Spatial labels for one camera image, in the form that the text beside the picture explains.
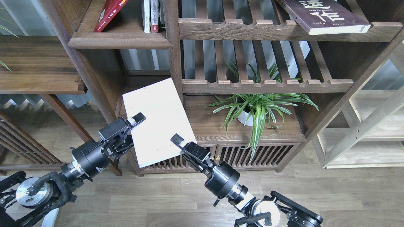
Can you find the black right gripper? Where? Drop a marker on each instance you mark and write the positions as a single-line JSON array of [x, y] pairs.
[[222, 179]]

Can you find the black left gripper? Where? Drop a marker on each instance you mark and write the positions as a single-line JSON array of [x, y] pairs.
[[93, 157]]

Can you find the white paperback book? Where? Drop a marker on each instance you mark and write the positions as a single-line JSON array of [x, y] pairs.
[[165, 117]]

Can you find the maroon book white characters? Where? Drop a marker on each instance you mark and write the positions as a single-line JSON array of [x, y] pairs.
[[319, 17]]

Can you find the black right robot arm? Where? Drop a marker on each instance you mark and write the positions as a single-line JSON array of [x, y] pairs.
[[265, 212]]

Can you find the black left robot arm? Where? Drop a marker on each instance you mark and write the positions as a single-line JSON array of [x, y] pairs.
[[25, 201]]

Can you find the light wooden shelf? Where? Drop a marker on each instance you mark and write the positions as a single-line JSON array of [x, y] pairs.
[[370, 131]]

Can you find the white plant pot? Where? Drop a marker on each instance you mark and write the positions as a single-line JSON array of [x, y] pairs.
[[248, 115]]

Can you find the green spider plant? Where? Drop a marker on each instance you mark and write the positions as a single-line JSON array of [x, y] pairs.
[[273, 102]]

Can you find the right slatted cabinet door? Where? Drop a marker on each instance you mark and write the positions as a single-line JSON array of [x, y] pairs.
[[267, 156]]

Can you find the dark green upright book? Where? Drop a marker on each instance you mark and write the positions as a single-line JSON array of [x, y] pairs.
[[162, 17]]

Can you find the dark wooden bookshelf cabinet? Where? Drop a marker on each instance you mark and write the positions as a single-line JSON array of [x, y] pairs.
[[232, 57]]

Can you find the red white upright book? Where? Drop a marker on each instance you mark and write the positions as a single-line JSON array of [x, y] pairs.
[[155, 16]]

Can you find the dark slatted wooden chair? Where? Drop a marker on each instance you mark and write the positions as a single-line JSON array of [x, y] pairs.
[[17, 141]]

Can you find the white metal leg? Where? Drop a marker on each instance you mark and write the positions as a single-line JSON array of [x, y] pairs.
[[50, 218]]

